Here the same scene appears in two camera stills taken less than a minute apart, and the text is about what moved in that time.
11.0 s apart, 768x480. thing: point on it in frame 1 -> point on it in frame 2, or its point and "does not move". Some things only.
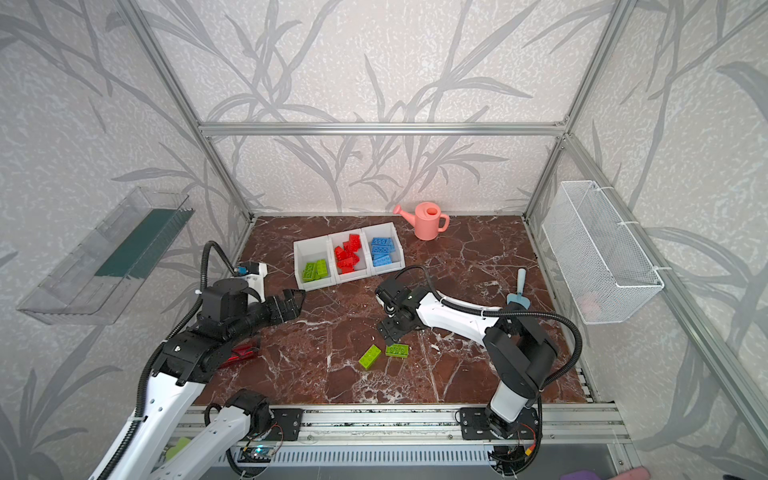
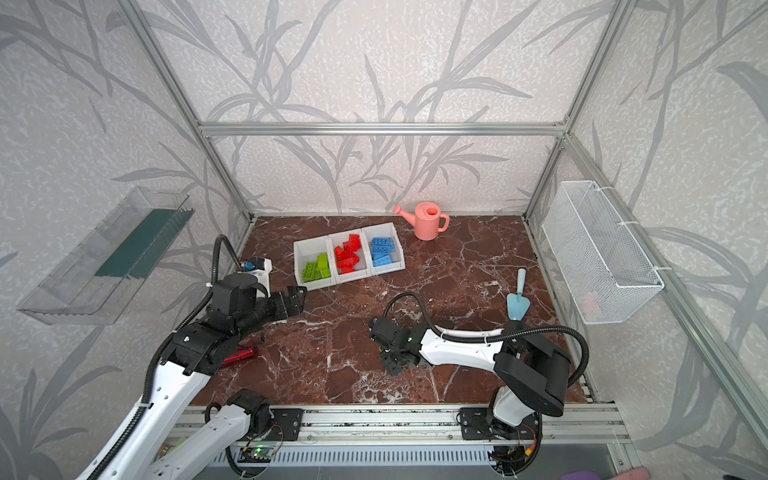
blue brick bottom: (383, 260) does not move
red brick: (354, 244) does not move
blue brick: (379, 251) does not move
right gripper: (390, 324) -> (387, 339)
